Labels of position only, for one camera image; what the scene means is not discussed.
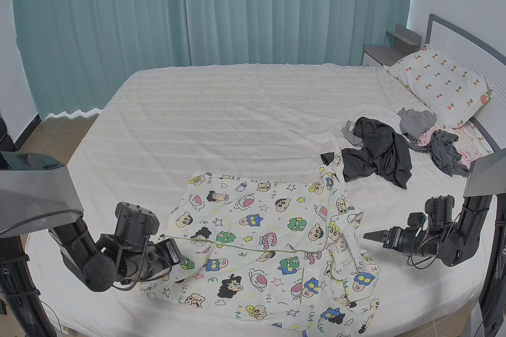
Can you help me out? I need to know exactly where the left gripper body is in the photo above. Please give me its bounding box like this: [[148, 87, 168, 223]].
[[143, 239, 186, 283]]

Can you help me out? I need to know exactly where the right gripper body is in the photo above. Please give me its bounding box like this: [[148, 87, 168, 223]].
[[384, 228, 416, 255]]

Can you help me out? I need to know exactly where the white printed pyjama top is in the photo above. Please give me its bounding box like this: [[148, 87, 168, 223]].
[[138, 146, 382, 332]]

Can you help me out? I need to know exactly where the pile of clothes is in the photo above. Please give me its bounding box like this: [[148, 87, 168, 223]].
[[385, 107, 485, 177]]

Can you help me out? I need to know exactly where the black T-shirt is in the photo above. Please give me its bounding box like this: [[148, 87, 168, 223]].
[[320, 116, 413, 190]]

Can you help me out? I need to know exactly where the small grey garment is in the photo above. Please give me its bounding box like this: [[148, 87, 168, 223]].
[[341, 120, 362, 148]]

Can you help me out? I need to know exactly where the bed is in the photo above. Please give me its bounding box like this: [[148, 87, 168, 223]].
[[26, 13, 506, 337]]

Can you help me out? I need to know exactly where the white printed pillow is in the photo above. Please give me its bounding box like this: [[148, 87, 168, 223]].
[[383, 44, 495, 131]]

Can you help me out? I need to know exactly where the grey white bedside table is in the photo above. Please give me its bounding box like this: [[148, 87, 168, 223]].
[[362, 23, 421, 67]]

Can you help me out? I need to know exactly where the black padded chair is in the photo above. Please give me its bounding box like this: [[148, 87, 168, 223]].
[[0, 116, 17, 152]]

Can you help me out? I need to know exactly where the blue-green curtain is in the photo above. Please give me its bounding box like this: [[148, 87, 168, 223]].
[[12, 0, 416, 119]]

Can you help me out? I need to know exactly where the black cable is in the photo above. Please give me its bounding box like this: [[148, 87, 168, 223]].
[[113, 268, 172, 291], [409, 245, 439, 269]]

